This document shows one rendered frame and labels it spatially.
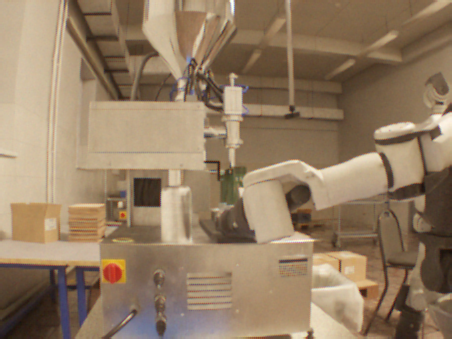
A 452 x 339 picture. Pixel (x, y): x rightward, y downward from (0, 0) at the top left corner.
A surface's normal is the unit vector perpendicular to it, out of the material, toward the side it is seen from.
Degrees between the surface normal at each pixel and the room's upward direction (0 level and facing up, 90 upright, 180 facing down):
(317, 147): 90
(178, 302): 90
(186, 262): 90
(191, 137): 90
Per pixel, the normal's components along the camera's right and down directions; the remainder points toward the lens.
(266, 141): 0.15, -0.04
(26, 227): -0.17, -0.04
